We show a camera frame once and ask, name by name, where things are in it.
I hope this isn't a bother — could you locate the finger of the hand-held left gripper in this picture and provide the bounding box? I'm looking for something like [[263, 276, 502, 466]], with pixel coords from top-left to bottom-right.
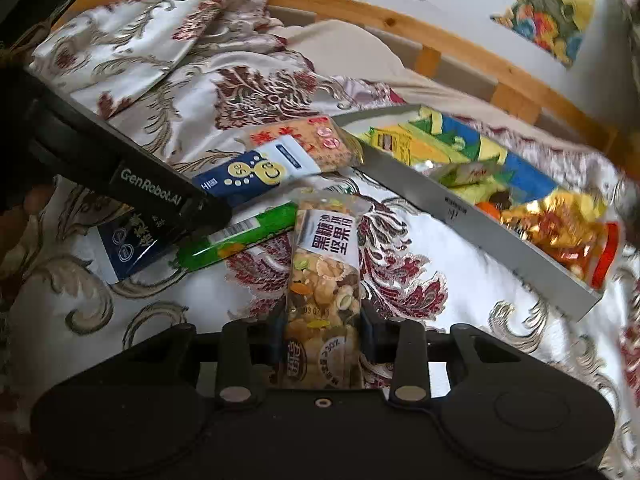
[[169, 192, 234, 242]]

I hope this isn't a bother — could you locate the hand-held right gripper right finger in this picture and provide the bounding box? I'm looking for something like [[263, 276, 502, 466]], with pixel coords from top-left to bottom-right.
[[359, 305, 527, 407]]

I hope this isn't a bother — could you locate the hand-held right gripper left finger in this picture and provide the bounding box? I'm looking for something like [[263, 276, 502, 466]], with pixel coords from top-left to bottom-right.
[[117, 310, 287, 408]]

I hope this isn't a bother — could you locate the blue white snack packet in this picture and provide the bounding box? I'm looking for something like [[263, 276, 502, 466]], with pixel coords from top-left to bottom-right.
[[191, 139, 322, 207]]

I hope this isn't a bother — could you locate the clear nut bar packet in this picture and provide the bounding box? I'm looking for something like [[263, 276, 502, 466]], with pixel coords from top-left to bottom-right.
[[276, 187, 369, 392]]

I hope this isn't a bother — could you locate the dark blue snack packet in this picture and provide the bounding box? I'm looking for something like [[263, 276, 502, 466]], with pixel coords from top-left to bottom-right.
[[96, 209, 175, 285]]

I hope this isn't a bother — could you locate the grey shallow box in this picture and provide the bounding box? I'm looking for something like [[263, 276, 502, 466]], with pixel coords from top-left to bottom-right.
[[331, 103, 625, 324]]

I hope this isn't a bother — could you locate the yellow snack packet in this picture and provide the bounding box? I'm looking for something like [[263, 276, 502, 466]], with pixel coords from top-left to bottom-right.
[[369, 126, 420, 167]]

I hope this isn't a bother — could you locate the person's left hand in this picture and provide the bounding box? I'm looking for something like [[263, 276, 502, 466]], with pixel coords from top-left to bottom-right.
[[0, 182, 55, 261]]

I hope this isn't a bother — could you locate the floral silver red blanket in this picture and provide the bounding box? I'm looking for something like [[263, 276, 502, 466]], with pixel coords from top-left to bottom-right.
[[0, 0, 640, 480]]

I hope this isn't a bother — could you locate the orange biscuit packet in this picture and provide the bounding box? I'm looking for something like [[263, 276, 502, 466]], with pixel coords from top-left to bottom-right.
[[244, 116, 362, 173]]

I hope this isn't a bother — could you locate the light green snack packet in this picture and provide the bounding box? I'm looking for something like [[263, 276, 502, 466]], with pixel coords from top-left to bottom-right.
[[436, 159, 507, 197]]

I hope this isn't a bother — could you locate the beige pillow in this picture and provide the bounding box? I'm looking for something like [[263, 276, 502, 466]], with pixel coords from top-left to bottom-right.
[[269, 19, 547, 132]]

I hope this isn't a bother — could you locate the orange gold snack packet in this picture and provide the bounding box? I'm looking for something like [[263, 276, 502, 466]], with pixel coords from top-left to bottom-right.
[[499, 194, 622, 292]]

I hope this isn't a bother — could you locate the wooden bed frame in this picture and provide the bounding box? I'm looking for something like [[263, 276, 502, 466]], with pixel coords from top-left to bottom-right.
[[54, 0, 640, 162]]

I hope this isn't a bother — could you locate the orange green landscape wall poster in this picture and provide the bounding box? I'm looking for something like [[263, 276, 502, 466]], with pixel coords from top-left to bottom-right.
[[491, 0, 617, 69]]

